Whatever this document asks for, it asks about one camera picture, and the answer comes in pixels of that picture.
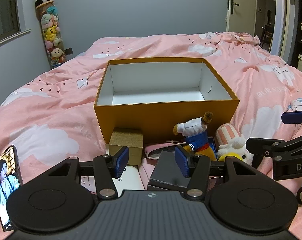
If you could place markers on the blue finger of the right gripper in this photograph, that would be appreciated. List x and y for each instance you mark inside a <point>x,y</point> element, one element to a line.
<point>265,147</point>
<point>292,117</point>

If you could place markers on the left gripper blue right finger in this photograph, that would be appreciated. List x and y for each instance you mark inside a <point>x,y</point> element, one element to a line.
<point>182,158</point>

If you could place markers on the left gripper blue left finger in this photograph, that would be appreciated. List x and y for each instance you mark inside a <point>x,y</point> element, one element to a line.
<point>121,160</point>

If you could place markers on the black rectangular box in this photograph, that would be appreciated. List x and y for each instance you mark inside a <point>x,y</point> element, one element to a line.
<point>166,175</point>

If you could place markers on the white glossy box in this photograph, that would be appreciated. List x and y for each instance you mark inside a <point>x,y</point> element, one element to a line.
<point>129,180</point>

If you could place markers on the small gold cardboard box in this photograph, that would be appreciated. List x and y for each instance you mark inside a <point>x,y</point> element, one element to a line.
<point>131,138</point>

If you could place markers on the brown sailor plush toy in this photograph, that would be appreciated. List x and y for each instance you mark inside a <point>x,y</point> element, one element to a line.
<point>195,135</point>

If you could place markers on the white striped-hat plush toy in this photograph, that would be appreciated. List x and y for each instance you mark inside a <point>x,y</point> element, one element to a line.
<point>231,142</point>

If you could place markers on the pink pencil case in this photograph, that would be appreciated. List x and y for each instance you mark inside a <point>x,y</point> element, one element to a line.
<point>153,152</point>

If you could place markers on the yellow tape roll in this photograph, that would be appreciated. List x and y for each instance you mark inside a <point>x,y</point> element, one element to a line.
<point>230,156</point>

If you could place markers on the orange cardboard storage box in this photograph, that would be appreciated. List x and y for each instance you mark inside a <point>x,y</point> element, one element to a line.
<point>152,94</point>

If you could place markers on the pink cloud-print duvet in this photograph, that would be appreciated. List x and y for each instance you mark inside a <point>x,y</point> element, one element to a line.
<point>52,116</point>

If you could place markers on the smartphone with photo screen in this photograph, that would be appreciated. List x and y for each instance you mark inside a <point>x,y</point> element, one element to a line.
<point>10,180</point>

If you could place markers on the hanging plush toy organizer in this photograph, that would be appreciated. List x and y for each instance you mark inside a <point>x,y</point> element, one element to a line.
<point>47,14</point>

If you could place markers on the beige door with handle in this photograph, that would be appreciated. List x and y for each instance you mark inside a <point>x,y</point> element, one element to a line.
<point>241,16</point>

